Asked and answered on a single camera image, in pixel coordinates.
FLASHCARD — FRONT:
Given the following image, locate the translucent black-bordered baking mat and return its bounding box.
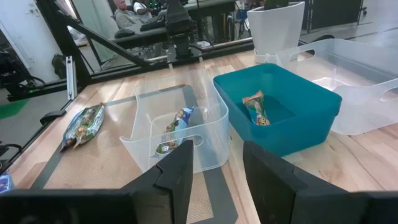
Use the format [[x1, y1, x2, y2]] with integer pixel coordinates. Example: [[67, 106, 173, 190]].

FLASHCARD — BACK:
[[30, 83, 239, 224]]

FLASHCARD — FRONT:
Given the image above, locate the black bag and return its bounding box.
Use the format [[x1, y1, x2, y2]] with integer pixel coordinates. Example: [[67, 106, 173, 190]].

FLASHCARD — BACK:
[[51, 53, 68, 78]]

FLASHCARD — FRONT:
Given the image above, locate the green floor mat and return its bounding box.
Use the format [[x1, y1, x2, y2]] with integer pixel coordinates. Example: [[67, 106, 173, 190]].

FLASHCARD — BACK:
[[0, 98, 30, 121]]

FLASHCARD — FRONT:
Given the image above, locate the teal plastic bin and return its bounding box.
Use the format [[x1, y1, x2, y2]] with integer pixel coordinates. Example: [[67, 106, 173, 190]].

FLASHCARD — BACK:
[[213, 63, 343, 157]]

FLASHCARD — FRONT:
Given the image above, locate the black equipment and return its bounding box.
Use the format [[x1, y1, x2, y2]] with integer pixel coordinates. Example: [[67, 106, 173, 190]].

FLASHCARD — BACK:
[[0, 49, 46, 96]]

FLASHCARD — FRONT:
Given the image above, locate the white hexagonal plant pot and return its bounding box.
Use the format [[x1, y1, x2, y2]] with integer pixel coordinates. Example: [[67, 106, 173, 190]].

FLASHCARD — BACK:
[[247, 1, 306, 65]]

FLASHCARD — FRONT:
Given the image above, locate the clear plastic bin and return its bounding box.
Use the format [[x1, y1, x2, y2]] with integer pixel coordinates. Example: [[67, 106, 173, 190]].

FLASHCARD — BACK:
[[275, 37, 398, 136], [119, 70, 231, 175]]

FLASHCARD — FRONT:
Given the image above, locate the black frame foot bracket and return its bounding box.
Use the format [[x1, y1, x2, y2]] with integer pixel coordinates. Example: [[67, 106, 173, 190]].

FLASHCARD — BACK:
[[310, 34, 335, 42], [39, 110, 67, 126]]

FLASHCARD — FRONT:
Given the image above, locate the orange green granola bar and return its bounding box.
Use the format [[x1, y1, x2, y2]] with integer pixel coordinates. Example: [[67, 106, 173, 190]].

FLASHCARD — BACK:
[[241, 90, 271, 127], [60, 107, 94, 153], [73, 102, 106, 149]]

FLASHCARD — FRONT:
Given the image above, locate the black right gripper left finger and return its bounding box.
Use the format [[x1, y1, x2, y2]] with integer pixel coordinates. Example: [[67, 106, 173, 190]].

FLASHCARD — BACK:
[[121, 139, 194, 224]]

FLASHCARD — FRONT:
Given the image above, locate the person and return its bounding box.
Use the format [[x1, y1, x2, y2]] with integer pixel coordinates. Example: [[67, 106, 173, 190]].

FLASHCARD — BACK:
[[113, 0, 147, 29], [133, 0, 162, 16]]

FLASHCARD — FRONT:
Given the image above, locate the blue white granola bar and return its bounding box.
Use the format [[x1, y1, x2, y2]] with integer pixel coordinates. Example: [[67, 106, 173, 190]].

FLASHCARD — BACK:
[[0, 173, 16, 194]]

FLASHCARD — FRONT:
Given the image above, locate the dark blue granola bar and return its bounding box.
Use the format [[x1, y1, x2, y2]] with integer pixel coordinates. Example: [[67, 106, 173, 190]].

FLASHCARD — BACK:
[[151, 105, 196, 159]]

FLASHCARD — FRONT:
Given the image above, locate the silver aluminium extrusion bar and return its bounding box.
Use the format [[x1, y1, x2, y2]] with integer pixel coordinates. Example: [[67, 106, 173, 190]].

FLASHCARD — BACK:
[[65, 55, 78, 101]]

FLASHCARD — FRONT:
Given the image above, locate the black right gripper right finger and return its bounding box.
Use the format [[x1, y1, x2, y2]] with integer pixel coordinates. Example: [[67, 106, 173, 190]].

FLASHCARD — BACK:
[[243, 140, 352, 224]]

